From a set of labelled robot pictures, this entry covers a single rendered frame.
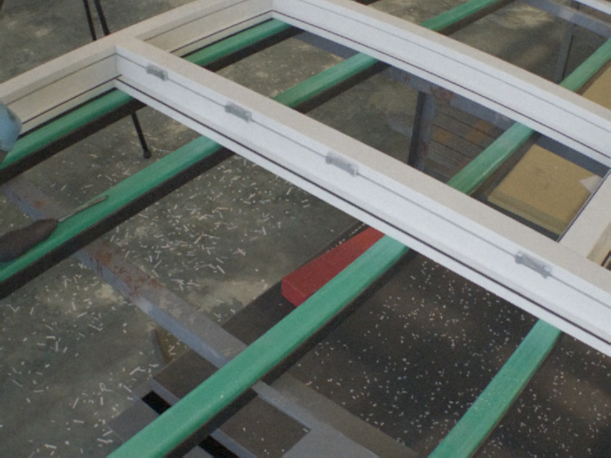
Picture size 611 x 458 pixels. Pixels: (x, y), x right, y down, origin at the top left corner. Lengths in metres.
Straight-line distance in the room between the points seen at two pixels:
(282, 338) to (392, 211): 0.26
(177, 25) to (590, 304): 0.90
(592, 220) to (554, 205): 0.54
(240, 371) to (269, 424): 0.30
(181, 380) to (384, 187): 0.43
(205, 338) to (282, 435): 0.26
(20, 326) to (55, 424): 0.37
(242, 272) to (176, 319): 1.28
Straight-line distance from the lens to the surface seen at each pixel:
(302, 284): 1.26
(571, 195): 1.59
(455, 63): 1.37
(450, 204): 0.96
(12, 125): 0.85
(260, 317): 1.26
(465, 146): 2.25
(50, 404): 1.91
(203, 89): 1.16
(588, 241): 0.97
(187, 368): 1.18
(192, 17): 1.43
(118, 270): 1.00
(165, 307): 0.94
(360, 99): 3.07
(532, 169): 1.64
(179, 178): 1.12
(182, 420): 0.78
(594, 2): 2.12
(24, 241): 0.96
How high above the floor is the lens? 1.50
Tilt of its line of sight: 37 degrees down
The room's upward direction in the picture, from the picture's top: 6 degrees clockwise
